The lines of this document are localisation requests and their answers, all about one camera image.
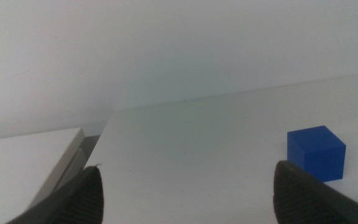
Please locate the blue cube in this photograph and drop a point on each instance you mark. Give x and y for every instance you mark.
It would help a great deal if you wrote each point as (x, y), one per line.
(319, 152)

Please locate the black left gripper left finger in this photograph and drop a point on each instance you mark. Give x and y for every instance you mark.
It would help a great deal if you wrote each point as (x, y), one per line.
(79, 199)

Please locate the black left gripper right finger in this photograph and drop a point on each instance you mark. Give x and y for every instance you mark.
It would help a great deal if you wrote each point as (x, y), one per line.
(300, 199)

